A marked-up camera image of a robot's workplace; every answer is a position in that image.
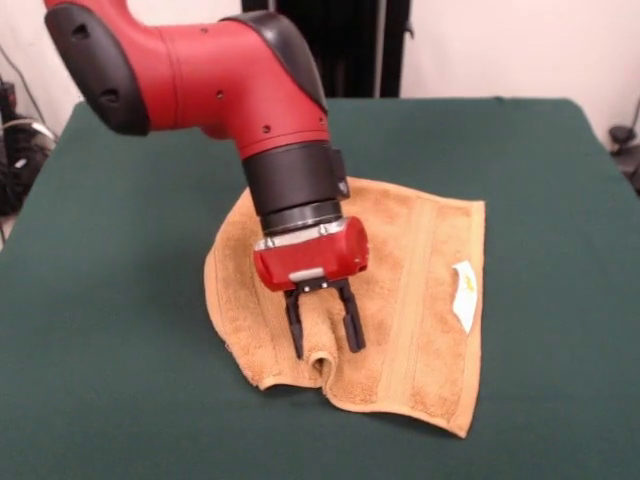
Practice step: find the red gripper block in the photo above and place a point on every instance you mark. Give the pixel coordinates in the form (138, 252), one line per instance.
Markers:
(315, 257)

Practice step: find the tan terry towel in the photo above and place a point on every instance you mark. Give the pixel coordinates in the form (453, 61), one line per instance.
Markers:
(415, 310)

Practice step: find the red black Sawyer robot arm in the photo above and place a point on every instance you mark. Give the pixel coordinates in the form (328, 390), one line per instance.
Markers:
(225, 90)

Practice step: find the dark green table cloth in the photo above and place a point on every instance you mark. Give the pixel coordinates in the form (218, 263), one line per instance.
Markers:
(100, 300)

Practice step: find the dark grey stand base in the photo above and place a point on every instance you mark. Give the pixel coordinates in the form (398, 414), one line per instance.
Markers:
(620, 134)

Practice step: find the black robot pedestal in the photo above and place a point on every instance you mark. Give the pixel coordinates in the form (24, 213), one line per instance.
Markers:
(360, 50)

